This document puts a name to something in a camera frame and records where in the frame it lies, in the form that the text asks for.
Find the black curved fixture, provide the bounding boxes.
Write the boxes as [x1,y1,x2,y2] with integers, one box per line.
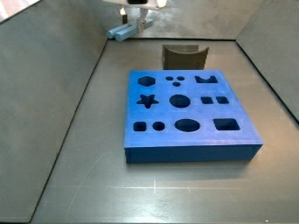
[163,45,209,70]

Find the blue shape sorter block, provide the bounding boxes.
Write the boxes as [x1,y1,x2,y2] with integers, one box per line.
[124,70,263,164]

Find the light blue square-circle object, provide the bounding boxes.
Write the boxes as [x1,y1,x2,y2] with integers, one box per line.
[107,19,153,41]

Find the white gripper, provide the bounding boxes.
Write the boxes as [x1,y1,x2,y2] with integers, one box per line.
[103,0,167,33]

